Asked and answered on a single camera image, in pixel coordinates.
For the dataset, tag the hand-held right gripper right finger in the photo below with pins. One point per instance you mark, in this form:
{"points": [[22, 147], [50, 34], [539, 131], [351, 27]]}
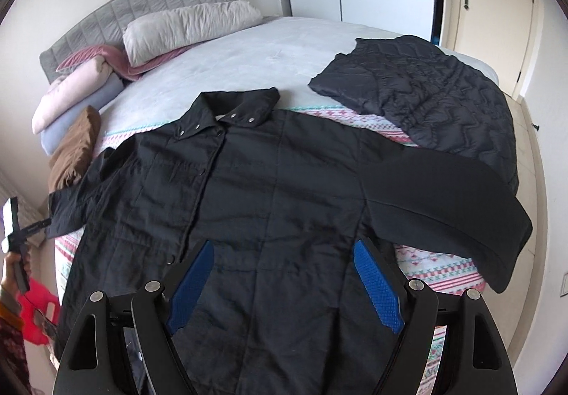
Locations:
{"points": [[377, 284]]}

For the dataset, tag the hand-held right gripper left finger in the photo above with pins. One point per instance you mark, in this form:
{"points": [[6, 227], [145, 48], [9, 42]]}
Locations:
{"points": [[191, 284]]}

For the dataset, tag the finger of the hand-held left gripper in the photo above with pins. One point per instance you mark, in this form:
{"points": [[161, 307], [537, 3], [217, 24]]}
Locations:
{"points": [[33, 228], [21, 268]]}

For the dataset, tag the black snap-button jacket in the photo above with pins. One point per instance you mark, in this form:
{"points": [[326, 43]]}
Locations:
{"points": [[275, 200]]}

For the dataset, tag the person's left forearm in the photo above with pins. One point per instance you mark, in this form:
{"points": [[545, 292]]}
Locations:
{"points": [[11, 346]]}

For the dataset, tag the person's left hand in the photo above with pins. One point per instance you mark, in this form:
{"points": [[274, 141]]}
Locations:
{"points": [[9, 275]]}

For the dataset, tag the red plastic item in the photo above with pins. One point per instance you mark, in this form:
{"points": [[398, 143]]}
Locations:
{"points": [[37, 310]]}

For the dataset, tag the patterned pink-striped blanket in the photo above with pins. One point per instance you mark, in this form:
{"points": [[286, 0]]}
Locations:
{"points": [[426, 266]]}

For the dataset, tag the brown folded cloth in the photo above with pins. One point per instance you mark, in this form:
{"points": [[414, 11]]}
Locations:
{"points": [[73, 146]]}

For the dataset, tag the light blue pillow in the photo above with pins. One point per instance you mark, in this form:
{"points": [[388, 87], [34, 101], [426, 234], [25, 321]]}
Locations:
{"points": [[84, 115]]}

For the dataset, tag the pale pink folded blanket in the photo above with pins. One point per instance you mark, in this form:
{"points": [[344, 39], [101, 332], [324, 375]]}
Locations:
{"points": [[73, 91]]}

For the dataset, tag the pink velvet blanket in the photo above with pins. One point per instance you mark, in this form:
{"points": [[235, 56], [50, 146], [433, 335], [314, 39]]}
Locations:
{"points": [[111, 58]]}

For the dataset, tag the black quilted jacket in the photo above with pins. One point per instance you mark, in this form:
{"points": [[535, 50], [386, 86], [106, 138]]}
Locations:
{"points": [[426, 97]]}

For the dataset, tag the grey bed sheet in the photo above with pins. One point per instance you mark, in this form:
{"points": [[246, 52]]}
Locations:
{"points": [[266, 58]]}

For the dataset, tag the grey quilted headboard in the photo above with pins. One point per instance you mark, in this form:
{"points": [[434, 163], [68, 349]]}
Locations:
{"points": [[133, 0]]}

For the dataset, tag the light grey pillow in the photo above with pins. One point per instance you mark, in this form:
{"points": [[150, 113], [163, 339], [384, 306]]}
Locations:
{"points": [[186, 24]]}

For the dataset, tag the cream door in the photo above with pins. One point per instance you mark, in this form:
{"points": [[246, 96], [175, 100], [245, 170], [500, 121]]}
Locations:
{"points": [[488, 0]]}

